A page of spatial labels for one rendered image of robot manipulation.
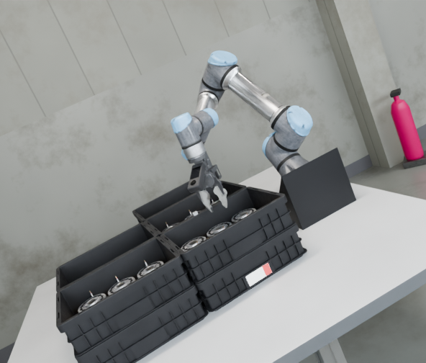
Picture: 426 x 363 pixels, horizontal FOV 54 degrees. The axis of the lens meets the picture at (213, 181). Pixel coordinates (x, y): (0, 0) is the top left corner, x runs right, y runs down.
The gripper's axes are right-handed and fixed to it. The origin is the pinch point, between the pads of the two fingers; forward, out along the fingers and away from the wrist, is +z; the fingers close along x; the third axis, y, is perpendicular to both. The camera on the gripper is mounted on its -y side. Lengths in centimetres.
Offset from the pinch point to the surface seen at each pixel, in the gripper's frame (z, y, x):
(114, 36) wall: -100, 172, 103
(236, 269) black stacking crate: 14.5, -20.7, -7.1
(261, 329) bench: 24.2, -39.4, -15.9
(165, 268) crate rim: 2.1, -33.9, 7.8
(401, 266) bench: 24, -22, -54
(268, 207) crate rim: 2.1, -8.5, -20.9
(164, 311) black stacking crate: 14.0, -37.8, 12.2
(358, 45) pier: -16, 255, -59
